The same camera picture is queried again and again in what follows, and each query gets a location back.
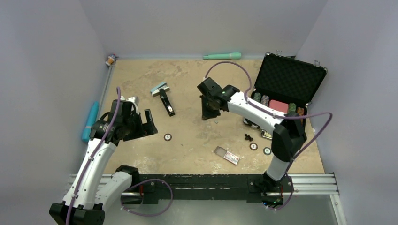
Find pink card box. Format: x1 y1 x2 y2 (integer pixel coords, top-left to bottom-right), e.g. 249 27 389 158
268 99 289 113

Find green microphone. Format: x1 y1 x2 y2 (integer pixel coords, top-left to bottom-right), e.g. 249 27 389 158
202 52 242 60

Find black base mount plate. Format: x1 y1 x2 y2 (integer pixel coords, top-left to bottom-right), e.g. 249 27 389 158
121 174 292 206

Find teal cylinder left edge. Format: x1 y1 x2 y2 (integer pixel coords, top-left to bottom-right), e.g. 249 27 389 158
81 101 99 143

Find black poker chip case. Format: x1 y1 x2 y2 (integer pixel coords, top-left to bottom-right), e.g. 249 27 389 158
243 52 328 139

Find brown poker chip left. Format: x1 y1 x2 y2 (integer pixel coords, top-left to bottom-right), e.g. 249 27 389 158
163 133 172 141

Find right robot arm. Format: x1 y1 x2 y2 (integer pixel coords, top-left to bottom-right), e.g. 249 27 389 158
197 77 307 191

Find brown poker chip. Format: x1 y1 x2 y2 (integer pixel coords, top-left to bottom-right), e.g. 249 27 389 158
249 142 258 150
163 133 172 141

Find black stapler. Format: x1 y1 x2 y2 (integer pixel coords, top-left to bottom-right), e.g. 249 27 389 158
159 89 175 117

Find staple box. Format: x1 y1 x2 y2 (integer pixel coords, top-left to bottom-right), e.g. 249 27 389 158
214 146 240 165

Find purple chip stack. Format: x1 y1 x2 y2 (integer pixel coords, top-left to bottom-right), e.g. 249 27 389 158
260 95 269 106

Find green poker chip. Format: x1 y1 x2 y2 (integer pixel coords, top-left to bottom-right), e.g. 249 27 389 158
263 147 272 155

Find green chip stack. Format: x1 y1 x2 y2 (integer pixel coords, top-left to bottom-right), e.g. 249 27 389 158
253 92 262 102

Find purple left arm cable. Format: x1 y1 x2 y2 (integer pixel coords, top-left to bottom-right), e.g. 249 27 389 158
64 86 174 225

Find aluminium frame rail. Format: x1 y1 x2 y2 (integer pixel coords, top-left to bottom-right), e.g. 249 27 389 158
56 173 347 225

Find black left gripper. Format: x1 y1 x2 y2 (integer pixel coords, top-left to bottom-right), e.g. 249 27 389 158
123 109 157 141

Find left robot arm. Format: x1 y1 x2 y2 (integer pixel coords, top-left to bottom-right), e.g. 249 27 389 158
49 96 158 225

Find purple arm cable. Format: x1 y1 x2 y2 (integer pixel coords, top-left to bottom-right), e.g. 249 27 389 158
203 61 333 212
64 86 174 225

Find brown poker chip right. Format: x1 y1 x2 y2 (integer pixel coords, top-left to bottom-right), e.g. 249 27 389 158
249 142 258 150

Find small orange figurine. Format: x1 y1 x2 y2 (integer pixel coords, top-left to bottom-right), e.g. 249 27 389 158
105 54 118 67

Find silver carabiner keys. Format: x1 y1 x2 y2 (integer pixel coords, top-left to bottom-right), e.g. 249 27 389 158
260 130 272 140

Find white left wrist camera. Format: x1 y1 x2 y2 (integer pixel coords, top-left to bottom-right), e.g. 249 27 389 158
120 96 139 113

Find black screw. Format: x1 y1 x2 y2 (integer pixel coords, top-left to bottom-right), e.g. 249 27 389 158
245 134 253 142

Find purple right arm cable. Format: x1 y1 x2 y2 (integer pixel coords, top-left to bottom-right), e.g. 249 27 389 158
203 61 333 212

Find brown chip stack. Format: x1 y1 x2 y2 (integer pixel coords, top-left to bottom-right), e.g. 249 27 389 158
296 107 305 116

